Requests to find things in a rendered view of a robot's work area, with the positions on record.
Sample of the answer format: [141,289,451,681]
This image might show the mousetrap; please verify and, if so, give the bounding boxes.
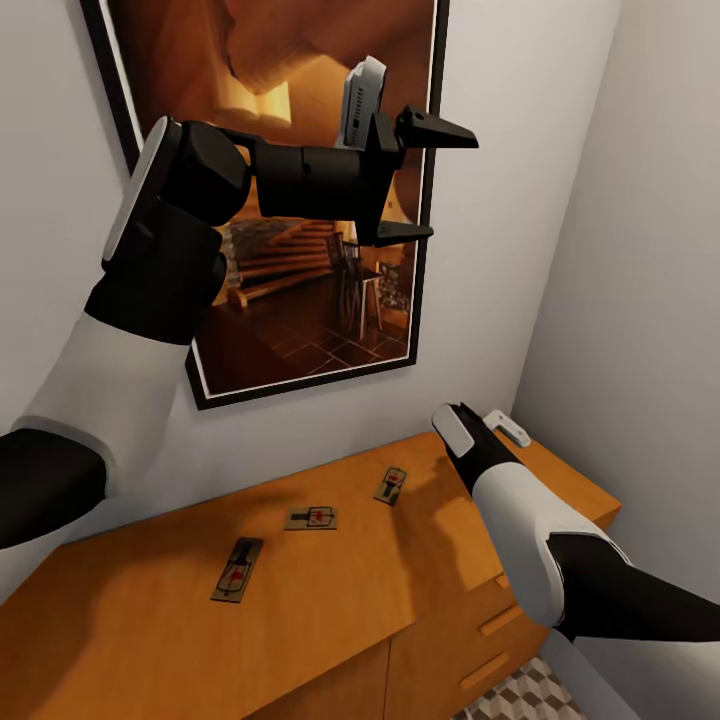
[284,507,338,531]
[373,465,409,507]
[211,537,264,604]

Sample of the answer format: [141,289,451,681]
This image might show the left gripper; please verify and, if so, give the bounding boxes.
[301,105,479,247]

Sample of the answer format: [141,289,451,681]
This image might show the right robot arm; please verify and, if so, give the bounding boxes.
[432,403,720,720]

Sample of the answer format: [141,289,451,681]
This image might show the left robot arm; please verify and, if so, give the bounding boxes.
[0,55,479,606]

